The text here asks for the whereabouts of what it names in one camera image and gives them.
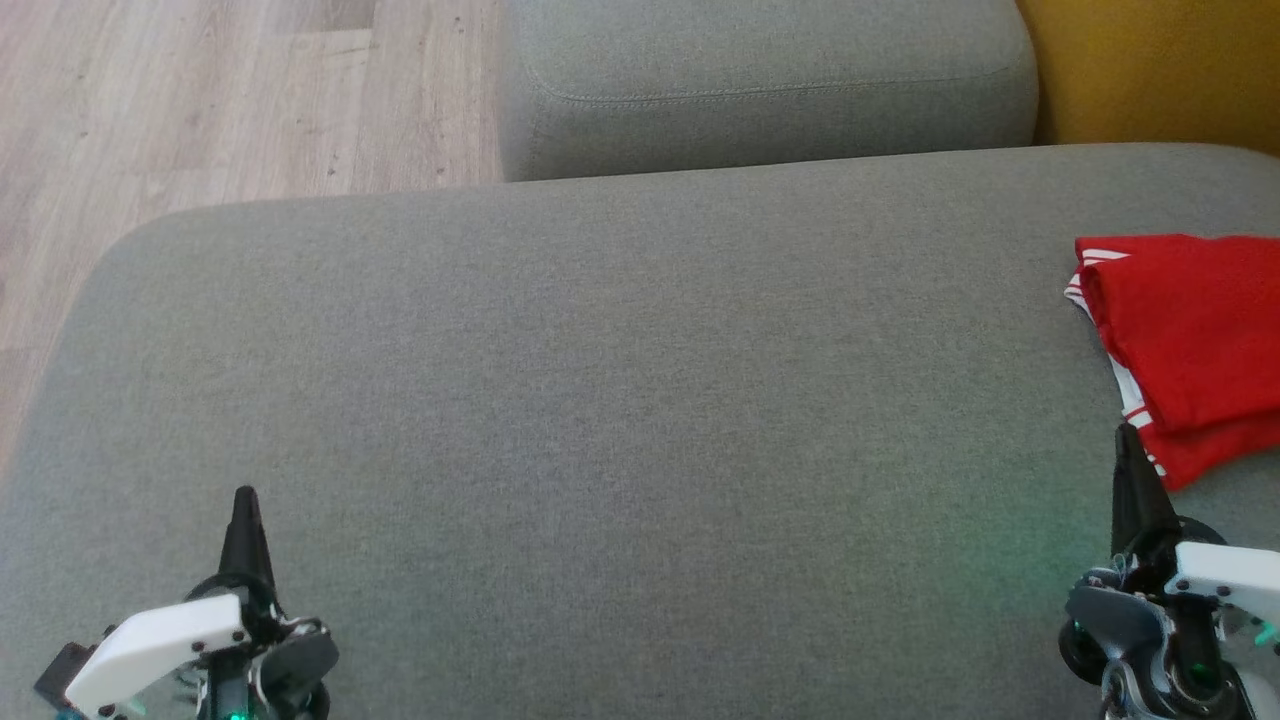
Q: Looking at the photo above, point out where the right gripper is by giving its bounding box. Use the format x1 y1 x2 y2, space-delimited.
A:
1110 421 1280 641

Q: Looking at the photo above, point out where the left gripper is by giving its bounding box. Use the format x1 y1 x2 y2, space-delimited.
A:
32 485 286 720

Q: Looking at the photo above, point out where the red white garment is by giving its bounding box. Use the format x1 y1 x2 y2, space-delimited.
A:
1063 272 1280 493

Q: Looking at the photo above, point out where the large grey sofa seat cushion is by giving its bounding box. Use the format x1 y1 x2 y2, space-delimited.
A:
0 143 1280 720

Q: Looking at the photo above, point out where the mustard yellow cushion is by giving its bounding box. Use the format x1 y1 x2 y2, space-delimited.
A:
1015 0 1280 159

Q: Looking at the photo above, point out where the small grey sofa cushion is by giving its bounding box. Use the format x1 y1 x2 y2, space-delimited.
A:
497 0 1041 183

